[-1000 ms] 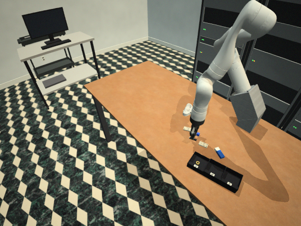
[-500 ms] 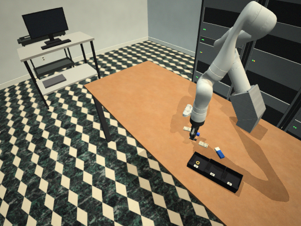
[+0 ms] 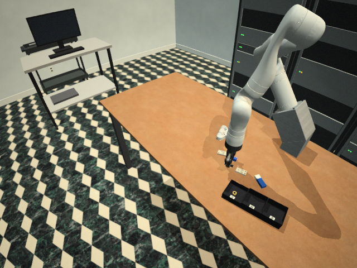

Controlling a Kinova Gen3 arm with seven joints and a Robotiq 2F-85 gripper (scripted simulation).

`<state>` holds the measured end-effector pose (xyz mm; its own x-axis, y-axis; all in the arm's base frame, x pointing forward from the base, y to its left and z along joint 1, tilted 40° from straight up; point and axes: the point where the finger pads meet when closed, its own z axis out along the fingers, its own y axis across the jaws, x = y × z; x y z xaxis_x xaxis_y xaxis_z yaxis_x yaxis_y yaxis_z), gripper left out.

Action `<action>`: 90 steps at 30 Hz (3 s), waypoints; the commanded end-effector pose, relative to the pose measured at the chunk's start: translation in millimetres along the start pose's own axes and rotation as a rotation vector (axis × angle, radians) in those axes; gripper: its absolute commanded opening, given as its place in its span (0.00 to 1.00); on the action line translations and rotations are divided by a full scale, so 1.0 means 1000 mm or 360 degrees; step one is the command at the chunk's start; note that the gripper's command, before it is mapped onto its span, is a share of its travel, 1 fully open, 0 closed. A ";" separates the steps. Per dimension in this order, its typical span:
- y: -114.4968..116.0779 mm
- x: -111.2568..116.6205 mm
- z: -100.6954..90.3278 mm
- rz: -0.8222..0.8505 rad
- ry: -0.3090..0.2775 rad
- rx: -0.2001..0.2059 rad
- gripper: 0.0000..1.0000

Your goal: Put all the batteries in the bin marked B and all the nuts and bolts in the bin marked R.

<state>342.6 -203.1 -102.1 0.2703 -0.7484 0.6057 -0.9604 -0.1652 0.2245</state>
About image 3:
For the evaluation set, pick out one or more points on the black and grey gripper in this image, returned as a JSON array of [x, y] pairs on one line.
[[230, 153]]

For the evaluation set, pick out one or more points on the cream domino tile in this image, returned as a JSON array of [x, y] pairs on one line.
[[220, 152], [241, 171]]

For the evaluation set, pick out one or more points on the blue and white eraser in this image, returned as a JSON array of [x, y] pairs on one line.
[[260, 181]]

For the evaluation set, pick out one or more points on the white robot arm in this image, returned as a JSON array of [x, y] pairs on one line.
[[299, 26]]

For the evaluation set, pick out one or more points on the black rack of three bins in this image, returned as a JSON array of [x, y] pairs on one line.
[[255, 203]]

